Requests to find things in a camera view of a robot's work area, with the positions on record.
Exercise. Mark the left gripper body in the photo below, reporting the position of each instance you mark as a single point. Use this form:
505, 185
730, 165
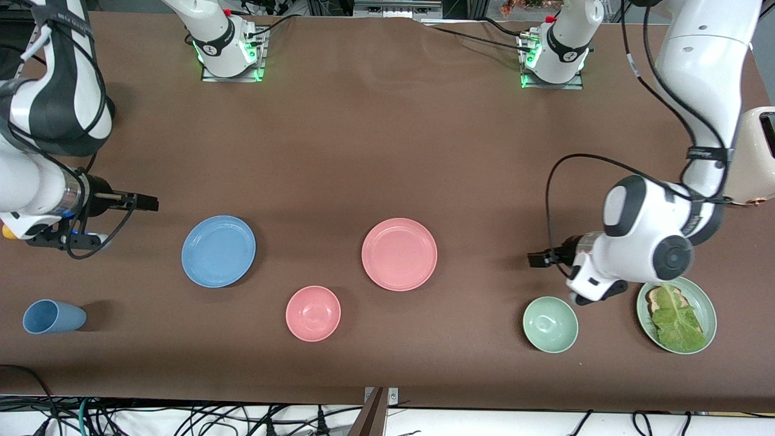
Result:
567, 250

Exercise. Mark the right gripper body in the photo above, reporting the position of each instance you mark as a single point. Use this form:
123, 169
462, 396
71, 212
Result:
98, 195

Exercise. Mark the blue plate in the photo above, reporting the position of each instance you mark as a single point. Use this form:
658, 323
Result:
218, 251

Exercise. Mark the pink plate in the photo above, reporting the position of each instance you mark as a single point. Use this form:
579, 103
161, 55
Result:
399, 254

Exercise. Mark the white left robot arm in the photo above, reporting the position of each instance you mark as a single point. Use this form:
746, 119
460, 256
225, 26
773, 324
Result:
642, 230

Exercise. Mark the green bowl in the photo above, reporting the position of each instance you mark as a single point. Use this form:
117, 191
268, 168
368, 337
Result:
550, 324

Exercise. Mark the bread slice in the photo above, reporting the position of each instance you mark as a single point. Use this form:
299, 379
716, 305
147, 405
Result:
652, 298

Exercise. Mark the yellow lemon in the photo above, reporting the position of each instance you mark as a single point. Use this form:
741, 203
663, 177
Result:
6, 232

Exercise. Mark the green lettuce leaf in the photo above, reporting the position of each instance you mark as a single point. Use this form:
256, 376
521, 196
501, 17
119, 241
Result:
678, 321

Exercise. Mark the green plate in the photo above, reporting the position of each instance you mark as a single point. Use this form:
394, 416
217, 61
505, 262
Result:
705, 309

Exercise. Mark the blue cup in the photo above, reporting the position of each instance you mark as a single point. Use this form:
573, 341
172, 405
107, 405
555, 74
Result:
51, 317

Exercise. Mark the cream white toaster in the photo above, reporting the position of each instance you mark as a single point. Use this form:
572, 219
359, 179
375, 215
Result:
754, 163

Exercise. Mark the pink bowl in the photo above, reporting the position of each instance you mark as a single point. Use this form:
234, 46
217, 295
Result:
313, 313

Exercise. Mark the colourful toy food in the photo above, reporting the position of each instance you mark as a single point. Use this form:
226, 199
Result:
521, 6

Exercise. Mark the grey metal box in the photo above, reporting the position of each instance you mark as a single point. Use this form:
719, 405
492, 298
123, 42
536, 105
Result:
396, 7

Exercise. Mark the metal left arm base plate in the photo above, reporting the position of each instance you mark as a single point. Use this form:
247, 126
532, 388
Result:
574, 83

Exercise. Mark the metal table bracket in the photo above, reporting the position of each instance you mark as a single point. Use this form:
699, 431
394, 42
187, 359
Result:
393, 395

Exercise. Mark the dark table post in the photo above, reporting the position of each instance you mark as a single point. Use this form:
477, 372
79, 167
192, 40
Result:
369, 421

